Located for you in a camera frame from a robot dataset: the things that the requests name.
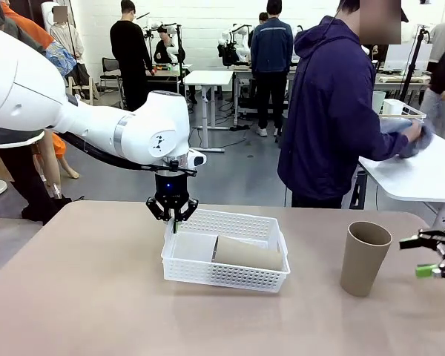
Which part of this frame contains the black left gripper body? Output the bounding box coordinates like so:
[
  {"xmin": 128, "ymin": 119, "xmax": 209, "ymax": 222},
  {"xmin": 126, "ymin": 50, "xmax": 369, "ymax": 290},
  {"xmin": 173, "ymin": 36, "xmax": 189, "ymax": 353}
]
[{"xmin": 151, "ymin": 172, "xmax": 193, "ymax": 214}]

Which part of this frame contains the brown paper-coloured cup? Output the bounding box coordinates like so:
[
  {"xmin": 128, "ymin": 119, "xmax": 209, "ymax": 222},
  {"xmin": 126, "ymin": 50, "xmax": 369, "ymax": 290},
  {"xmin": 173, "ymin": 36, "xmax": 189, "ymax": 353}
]
[
  {"xmin": 339, "ymin": 221, "xmax": 393, "ymax": 298},
  {"xmin": 211, "ymin": 235, "xmax": 285, "ymax": 271}
]

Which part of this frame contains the white perforated plastic basket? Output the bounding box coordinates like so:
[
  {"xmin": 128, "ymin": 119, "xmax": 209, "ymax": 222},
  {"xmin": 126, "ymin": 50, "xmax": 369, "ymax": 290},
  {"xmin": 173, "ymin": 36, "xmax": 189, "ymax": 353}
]
[{"xmin": 160, "ymin": 208, "xmax": 291, "ymax": 294}]

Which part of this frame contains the blue cleaning cloth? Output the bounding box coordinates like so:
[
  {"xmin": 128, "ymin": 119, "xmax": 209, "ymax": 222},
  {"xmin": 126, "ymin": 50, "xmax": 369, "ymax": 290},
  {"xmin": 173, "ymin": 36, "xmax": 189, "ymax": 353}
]
[{"xmin": 398, "ymin": 124, "xmax": 435, "ymax": 159}]

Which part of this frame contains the person's right hand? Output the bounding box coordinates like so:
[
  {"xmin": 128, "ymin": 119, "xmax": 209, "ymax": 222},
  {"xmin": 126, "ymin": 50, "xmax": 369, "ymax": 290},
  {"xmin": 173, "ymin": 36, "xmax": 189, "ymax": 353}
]
[{"xmin": 407, "ymin": 121, "xmax": 423, "ymax": 142}]

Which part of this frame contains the white side table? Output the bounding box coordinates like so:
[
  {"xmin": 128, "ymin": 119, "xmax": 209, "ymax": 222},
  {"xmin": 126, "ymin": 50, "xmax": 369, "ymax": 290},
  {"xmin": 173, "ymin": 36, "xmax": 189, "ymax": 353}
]
[{"xmin": 357, "ymin": 129, "xmax": 445, "ymax": 229}]

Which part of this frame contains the mannequin in orange clothing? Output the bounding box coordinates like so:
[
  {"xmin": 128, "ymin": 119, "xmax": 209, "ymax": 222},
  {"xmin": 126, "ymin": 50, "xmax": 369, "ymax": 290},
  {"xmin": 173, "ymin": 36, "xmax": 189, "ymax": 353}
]
[{"xmin": 1, "ymin": 1, "xmax": 81, "ymax": 201}]

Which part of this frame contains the white standing desk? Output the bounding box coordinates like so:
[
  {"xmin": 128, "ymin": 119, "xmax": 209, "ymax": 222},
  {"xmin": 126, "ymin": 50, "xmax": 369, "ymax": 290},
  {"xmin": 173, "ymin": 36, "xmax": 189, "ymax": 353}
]
[{"xmin": 183, "ymin": 70, "xmax": 234, "ymax": 154}]

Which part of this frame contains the white wooden step stool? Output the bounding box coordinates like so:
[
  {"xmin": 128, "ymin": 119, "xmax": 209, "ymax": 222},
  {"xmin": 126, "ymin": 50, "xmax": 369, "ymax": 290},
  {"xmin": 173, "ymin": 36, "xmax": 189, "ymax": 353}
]
[{"xmin": 67, "ymin": 76, "xmax": 101, "ymax": 107}]

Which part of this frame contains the black chair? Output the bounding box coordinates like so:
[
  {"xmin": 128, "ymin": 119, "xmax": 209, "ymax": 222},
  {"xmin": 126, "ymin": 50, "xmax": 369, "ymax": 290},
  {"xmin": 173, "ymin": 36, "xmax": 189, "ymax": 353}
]
[{"xmin": 99, "ymin": 57, "xmax": 126, "ymax": 98}]

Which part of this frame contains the white container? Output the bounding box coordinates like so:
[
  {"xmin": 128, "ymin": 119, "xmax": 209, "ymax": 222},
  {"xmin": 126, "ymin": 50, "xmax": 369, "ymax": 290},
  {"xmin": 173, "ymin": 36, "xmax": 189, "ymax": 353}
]
[{"xmin": 382, "ymin": 98, "xmax": 405, "ymax": 116}]

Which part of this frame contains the person in green vest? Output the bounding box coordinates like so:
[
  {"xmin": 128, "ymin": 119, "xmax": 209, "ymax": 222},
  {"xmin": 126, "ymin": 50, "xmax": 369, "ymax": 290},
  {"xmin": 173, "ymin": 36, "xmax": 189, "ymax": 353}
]
[{"xmin": 0, "ymin": 0, "xmax": 73, "ymax": 225}]

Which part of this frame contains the person in black clothes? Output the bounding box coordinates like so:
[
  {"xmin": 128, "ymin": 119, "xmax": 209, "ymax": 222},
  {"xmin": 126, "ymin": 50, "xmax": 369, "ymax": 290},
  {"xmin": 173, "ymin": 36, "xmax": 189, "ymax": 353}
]
[{"xmin": 109, "ymin": 0, "xmax": 154, "ymax": 112}]

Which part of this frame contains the person in purple jacket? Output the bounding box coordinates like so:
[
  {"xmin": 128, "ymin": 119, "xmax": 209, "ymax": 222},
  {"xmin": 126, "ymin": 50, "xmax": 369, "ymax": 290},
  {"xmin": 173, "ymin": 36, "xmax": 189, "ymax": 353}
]
[{"xmin": 277, "ymin": 0, "xmax": 412, "ymax": 209}]

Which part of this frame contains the person in blue denim jacket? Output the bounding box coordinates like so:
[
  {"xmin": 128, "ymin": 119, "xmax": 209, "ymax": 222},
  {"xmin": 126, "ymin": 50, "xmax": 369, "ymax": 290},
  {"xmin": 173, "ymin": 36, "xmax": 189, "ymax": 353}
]
[{"xmin": 250, "ymin": 0, "xmax": 294, "ymax": 137}]

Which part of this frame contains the person in beige top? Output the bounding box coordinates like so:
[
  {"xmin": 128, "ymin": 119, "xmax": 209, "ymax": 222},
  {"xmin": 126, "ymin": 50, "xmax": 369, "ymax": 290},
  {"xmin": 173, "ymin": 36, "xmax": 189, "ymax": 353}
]
[{"xmin": 50, "ymin": 5, "xmax": 86, "ymax": 87}]

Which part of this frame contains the white tower air purifier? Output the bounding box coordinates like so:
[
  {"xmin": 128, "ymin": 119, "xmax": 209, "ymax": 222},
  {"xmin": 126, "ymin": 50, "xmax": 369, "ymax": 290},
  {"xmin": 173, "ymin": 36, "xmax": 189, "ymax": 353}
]
[{"xmin": 40, "ymin": 1, "xmax": 60, "ymax": 27}]

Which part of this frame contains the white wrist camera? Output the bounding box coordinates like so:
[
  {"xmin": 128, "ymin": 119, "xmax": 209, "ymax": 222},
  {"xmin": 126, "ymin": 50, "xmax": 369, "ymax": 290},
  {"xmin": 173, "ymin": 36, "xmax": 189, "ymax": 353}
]
[{"xmin": 187, "ymin": 149, "xmax": 208, "ymax": 168}]

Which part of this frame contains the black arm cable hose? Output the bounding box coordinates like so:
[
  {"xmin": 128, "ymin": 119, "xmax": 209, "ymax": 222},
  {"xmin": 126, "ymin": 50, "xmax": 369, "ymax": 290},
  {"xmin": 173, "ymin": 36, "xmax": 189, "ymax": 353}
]
[{"xmin": 57, "ymin": 131, "xmax": 200, "ymax": 178}]

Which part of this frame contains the white wire dish rack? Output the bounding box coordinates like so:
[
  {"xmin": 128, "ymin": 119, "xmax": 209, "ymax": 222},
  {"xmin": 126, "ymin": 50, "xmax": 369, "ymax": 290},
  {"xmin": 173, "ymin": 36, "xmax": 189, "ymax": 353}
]
[{"xmin": 378, "ymin": 99, "xmax": 427, "ymax": 121}]

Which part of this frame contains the black camera tripod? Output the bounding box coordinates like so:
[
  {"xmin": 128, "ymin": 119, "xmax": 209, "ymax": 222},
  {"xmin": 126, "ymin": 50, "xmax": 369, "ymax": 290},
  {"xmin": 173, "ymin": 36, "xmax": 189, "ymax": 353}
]
[{"xmin": 398, "ymin": 24, "xmax": 431, "ymax": 103}]

